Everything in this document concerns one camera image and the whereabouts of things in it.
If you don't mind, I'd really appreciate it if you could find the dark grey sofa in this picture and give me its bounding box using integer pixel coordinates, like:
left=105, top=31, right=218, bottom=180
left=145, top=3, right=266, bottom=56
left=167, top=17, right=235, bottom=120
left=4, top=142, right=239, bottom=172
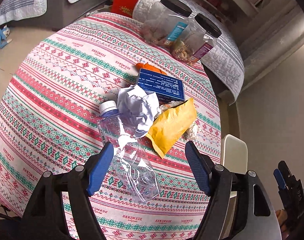
left=0, top=0, right=122, bottom=32

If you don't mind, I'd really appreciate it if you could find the orange wrapper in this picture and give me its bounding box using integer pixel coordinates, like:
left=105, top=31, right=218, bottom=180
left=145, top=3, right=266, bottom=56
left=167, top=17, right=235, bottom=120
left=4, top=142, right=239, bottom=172
left=135, top=62, right=168, bottom=75

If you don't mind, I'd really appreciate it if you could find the crushed clear plastic bottle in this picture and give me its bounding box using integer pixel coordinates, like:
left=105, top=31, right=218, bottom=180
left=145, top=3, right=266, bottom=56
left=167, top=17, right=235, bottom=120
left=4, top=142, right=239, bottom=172
left=97, top=100, right=160, bottom=204

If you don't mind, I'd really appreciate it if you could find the white paper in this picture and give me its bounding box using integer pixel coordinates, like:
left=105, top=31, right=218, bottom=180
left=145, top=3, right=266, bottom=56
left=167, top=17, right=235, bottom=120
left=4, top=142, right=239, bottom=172
left=117, top=84, right=160, bottom=138

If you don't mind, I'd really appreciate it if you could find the blue plush toy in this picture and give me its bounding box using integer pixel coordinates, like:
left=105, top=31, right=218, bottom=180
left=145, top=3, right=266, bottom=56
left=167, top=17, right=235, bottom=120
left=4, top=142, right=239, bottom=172
left=0, top=25, right=13, bottom=50

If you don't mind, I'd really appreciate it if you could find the yellow snack bag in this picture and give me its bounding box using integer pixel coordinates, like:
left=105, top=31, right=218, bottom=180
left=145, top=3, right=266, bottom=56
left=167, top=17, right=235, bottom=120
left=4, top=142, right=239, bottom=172
left=145, top=98, right=198, bottom=158

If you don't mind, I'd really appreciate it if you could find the red green patterned tablecloth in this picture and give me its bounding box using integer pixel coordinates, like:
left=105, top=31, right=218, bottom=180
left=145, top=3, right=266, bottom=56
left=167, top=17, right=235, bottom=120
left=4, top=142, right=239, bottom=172
left=0, top=12, right=222, bottom=240

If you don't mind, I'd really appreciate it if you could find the red box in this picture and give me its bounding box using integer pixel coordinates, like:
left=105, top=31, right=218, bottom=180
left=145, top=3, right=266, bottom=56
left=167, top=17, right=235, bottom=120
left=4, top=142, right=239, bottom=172
left=111, top=0, right=142, bottom=18

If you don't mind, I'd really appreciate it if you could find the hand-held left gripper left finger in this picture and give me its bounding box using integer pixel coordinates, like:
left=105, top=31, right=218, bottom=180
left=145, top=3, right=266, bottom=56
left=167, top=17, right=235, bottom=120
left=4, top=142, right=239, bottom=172
left=21, top=142, right=115, bottom=240

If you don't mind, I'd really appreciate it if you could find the white tissue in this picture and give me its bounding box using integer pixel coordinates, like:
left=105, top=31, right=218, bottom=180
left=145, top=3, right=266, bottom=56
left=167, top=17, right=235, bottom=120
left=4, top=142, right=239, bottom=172
left=182, top=120, right=203, bottom=140

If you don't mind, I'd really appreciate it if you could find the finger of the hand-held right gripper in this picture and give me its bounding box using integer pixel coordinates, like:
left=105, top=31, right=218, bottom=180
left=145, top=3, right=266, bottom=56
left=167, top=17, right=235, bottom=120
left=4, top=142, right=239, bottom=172
left=273, top=169, right=286, bottom=191
left=278, top=161, right=296, bottom=182

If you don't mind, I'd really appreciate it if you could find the clear plastic wrapper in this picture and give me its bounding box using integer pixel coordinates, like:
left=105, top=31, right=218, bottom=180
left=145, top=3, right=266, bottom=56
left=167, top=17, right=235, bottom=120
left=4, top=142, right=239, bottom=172
left=158, top=101, right=185, bottom=115

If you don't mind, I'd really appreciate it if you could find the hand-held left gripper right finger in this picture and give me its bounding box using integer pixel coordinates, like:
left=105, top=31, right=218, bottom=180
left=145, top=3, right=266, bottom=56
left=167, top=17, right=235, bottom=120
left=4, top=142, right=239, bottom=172
left=185, top=141, right=283, bottom=240

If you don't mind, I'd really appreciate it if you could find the white trash bin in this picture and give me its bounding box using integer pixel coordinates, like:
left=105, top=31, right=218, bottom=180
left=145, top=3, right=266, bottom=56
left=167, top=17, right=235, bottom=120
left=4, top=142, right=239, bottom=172
left=222, top=134, right=248, bottom=202

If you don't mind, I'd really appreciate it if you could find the teal label nut jar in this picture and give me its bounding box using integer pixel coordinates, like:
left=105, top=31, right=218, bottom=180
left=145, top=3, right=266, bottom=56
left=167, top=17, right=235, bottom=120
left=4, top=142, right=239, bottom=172
left=142, top=0, right=193, bottom=46

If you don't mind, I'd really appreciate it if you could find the purple label nut jar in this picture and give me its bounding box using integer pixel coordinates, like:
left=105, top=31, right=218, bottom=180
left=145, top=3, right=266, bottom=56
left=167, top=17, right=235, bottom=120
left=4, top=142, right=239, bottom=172
left=170, top=12, right=222, bottom=67

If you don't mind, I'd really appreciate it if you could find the person's right hand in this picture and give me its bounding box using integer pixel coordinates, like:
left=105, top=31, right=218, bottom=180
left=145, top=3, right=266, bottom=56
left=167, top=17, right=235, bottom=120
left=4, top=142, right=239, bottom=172
left=275, top=209, right=287, bottom=230

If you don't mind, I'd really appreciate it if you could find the blue cardboard box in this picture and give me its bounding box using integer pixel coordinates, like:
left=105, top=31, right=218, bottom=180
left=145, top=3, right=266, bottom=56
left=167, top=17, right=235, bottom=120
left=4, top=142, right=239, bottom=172
left=134, top=68, right=185, bottom=103

